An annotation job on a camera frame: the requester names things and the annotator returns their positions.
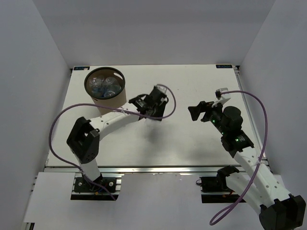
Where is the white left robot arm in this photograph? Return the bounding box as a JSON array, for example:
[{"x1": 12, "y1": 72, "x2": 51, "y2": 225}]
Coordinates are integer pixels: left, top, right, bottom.
[{"x1": 67, "y1": 85, "x2": 168, "y2": 191}]

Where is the blue sticker back right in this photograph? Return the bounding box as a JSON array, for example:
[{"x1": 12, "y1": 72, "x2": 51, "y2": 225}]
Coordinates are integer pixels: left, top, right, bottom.
[{"x1": 215, "y1": 64, "x2": 233, "y2": 69}]

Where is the blue sticker back left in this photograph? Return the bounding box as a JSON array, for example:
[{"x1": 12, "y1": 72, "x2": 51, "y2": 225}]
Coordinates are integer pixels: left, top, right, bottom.
[{"x1": 73, "y1": 66, "x2": 90, "y2": 71}]

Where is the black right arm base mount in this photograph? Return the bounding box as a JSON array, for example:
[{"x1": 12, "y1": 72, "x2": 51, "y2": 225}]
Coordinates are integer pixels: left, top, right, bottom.
[{"x1": 196, "y1": 165, "x2": 239, "y2": 204}]

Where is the small clear bottle blue cap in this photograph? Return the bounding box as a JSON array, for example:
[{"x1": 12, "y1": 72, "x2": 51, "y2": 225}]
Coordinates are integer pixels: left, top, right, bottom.
[{"x1": 144, "y1": 118, "x2": 156, "y2": 127}]

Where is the brown cylindrical paper bin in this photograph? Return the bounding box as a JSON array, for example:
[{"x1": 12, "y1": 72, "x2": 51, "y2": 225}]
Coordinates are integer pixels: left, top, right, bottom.
[{"x1": 84, "y1": 67, "x2": 127, "y2": 108}]

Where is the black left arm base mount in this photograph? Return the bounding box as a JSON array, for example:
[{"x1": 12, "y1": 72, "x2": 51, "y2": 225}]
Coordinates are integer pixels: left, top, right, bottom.
[{"x1": 71, "y1": 176, "x2": 121, "y2": 201}]

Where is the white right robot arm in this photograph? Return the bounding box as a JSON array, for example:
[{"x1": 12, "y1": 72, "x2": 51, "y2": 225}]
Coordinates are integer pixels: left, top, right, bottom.
[{"x1": 188, "y1": 101, "x2": 306, "y2": 230}]

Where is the clear bottle green blue label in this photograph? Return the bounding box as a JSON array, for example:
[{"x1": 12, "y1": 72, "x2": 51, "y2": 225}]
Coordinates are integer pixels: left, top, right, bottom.
[{"x1": 104, "y1": 85, "x2": 121, "y2": 97}]

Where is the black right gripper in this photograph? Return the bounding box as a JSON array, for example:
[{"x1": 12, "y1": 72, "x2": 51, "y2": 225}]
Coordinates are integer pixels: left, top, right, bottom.
[{"x1": 188, "y1": 99, "x2": 227, "y2": 136}]

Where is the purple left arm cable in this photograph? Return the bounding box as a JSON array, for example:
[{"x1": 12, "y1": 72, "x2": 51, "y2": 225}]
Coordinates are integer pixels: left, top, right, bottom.
[{"x1": 49, "y1": 84, "x2": 177, "y2": 201}]

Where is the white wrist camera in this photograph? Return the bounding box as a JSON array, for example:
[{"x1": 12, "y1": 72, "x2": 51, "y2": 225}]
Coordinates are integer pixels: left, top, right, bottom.
[
  {"x1": 155, "y1": 84, "x2": 169, "y2": 102},
  {"x1": 212, "y1": 88, "x2": 231, "y2": 107}
]

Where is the blue sticker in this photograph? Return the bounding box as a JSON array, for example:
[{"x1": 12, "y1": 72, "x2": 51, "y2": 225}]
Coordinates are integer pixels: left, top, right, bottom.
[
  {"x1": 73, "y1": 66, "x2": 90, "y2": 71},
  {"x1": 215, "y1": 64, "x2": 233, "y2": 69}
]

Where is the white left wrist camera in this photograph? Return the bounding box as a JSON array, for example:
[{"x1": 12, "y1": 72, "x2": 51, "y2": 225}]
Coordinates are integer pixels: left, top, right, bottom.
[{"x1": 155, "y1": 84, "x2": 169, "y2": 102}]

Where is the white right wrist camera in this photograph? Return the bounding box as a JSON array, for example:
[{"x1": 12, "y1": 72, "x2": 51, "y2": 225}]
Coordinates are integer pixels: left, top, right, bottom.
[{"x1": 212, "y1": 88, "x2": 231, "y2": 107}]

